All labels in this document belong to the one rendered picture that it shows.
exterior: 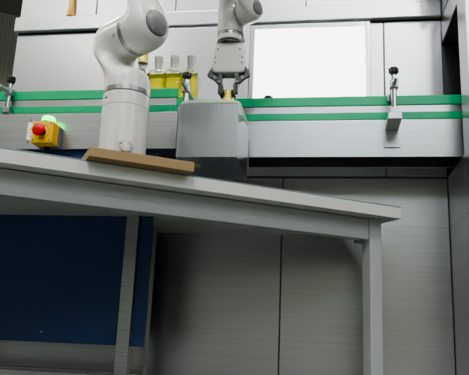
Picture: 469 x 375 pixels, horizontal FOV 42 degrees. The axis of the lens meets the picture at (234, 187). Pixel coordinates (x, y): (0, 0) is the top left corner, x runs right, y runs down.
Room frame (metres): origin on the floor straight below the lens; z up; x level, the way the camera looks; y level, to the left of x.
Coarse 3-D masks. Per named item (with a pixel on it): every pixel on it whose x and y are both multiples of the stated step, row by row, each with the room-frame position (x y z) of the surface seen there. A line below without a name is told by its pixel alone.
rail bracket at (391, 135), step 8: (392, 72) 1.71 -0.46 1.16; (392, 80) 1.71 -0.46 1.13; (392, 88) 1.71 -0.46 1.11; (392, 96) 1.71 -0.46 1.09; (392, 104) 1.72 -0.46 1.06; (392, 112) 1.70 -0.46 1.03; (400, 112) 1.70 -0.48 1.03; (392, 120) 1.72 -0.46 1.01; (400, 120) 1.71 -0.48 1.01; (392, 128) 1.79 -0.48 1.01; (384, 136) 1.81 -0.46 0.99; (392, 136) 1.80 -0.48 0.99; (384, 144) 1.81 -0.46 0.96; (392, 144) 1.80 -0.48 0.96
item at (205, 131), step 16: (192, 112) 1.63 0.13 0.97; (208, 112) 1.62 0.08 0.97; (224, 112) 1.61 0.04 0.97; (240, 112) 1.65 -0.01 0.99; (192, 128) 1.63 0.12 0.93; (208, 128) 1.62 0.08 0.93; (224, 128) 1.61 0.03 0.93; (240, 128) 1.66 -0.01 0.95; (176, 144) 1.63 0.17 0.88; (192, 144) 1.63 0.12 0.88; (208, 144) 1.62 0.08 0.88; (224, 144) 1.61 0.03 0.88; (240, 144) 1.68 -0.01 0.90; (192, 160) 1.66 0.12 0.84; (208, 160) 1.65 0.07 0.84; (224, 160) 1.65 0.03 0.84; (240, 160) 1.69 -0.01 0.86; (208, 176) 1.83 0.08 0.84; (224, 176) 1.82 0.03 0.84; (240, 176) 1.81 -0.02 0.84
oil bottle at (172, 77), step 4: (168, 68) 1.96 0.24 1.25; (172, 68) 1.96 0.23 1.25; (176, 68) 1.95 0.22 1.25; (168, 72) 1.95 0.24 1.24; (172, 72) 1.95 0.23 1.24; (176, 72) 1.95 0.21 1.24; (180, 72) 1.96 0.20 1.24; (164, 76) 1.96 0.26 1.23; (168, 76) 1.95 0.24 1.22; (172, 76) 1.95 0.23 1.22; (176, 76) 1.95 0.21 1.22; (180, 76) 1.96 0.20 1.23; (164, 80) 1.96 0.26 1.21; (168, 80) 1.95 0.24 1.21; (172, 80) 1.95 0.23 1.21; (176, 80) 1.95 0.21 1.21; (164, 84) 1.96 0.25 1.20; (168, 84) 1.95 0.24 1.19; (172, 84) 1.95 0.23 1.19; (176, 84) 1.95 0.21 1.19; (164, 88) 1.96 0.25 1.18; (168, 88) 1.95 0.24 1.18; (172, 88) 1.95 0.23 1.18; (176, 88) 1.95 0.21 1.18
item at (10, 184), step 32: (0, 192) 1.35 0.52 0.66; (32, 192) 1.37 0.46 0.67; (64, 192) 1.40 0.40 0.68; (96, 192) 1.43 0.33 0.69; (128, 192) 1.46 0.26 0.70; (160, 192) 1.49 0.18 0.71; (256, 224) 1.59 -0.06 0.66; (288, 224) 1.63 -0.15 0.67; (320, 224) 1.67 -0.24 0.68; (352, 224) 1.71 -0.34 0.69
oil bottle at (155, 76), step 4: (156, 68) 1.97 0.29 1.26; (160, 68) 1.97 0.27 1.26; (152, 72) 1.97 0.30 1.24; (156, 72) 1.96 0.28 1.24; (160, 72) 1.96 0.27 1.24; (164, 72) 1.97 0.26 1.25; (148, 76) 1.97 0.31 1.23; (152, 76) 1.97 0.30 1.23; (156, 76) 1.96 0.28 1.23; (160, 76) 1.96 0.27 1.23; (152, 80) 1.97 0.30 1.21; (156, 80) 1.96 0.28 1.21; (160, 80) 1.96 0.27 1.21; (152, 84) 1.97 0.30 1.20; (156, 84) 1.96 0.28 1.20; (160, 84) 1.96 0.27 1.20; (152, 88) 1.97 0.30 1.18; (156, 88) 1.96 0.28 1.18; (160, 88) 1.96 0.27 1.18
